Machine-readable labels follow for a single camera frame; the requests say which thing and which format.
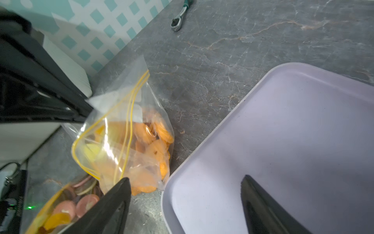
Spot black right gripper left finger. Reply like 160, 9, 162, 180
62, 177, 131, 234

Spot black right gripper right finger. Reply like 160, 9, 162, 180
241, 175, 310, 234

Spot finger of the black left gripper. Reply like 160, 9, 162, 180
1, 17, 93, 116
1, 73, 88, 123

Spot ziploc bag of orange cookies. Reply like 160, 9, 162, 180
63, 56, 175, 196

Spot ziploc bag of mixed cookies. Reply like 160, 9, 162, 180
25, 175, 103, 234

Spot lavender plastic tray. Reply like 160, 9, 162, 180
161, 63, 374, 234

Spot green handled ratchet wrench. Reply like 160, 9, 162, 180
170, 0, 193, 32

